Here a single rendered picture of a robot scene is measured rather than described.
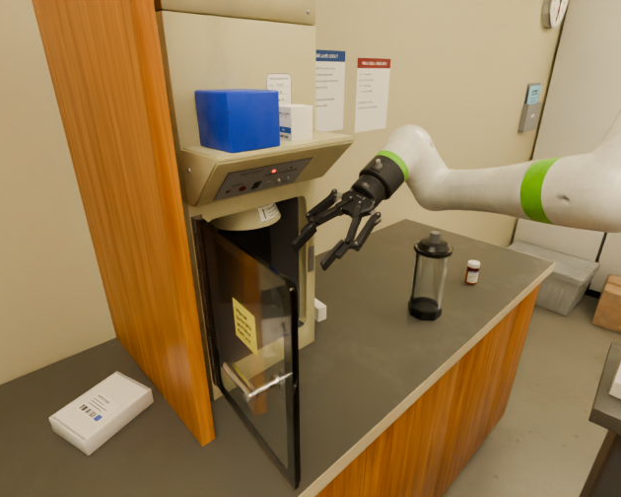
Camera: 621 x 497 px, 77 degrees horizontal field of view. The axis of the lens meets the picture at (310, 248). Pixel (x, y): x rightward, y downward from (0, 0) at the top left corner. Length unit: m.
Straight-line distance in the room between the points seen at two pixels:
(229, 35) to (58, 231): 0.65
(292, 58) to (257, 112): 0.22
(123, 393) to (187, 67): 0.69
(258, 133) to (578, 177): 0.49
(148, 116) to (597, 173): 0.63
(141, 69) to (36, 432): 0.78
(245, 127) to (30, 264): 0.70
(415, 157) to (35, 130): 0.85
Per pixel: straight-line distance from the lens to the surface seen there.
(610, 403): 1.17
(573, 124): 3.53
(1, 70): 1.08
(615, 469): 1.31
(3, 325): 1.20
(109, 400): 1.00
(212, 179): 0.65
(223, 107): 0.64
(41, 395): 1.15
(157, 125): 0.60
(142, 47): 0.59
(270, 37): 0.81
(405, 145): 0.94
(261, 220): 0.86
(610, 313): 3.39
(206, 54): 0.74
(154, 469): 0.90
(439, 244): 1.17
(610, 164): 0.70
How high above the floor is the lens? 1.63
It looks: 24 degrees down
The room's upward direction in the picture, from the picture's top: straight up
